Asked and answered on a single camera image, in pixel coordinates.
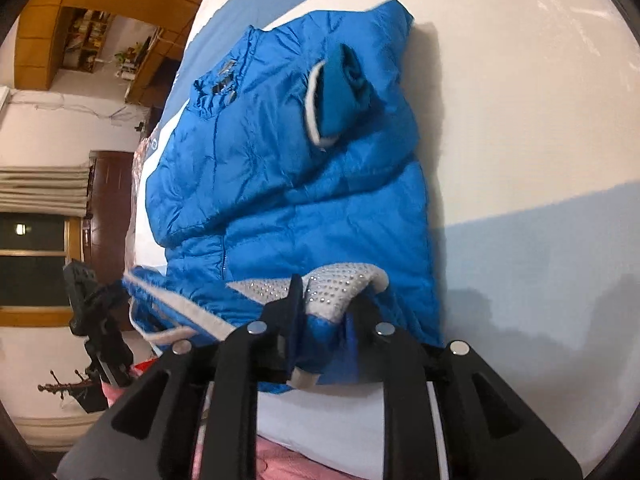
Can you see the blue down jacket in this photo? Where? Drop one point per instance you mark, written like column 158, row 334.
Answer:
column 280, row 185

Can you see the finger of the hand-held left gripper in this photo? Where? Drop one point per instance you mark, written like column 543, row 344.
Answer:
column 114, row 294

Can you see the wooden desk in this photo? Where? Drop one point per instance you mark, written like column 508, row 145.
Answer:
column 152, row 77

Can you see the striped beige curtain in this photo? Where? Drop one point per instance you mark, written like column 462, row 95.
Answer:
column 45, row 190

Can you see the dark coat rack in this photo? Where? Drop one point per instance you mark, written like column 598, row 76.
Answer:
column 75, row 390

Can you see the pink floral quilt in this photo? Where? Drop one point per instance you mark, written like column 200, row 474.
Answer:
column 140, row 155

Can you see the wooden framed window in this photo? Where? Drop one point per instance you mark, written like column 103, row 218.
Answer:
column 35, row 275

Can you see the blue and white blanket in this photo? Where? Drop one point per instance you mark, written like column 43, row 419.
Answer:
column 525, row 160

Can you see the dark wooden headboard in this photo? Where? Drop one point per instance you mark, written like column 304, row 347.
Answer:
column 107, row 200

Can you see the cluttered wall shelf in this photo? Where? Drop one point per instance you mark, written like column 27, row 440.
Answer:
column 87, row 40

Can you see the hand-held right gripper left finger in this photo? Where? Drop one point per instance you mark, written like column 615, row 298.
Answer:
column 280, row 322

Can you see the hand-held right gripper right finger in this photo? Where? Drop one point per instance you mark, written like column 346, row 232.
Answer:
column 369, row 355

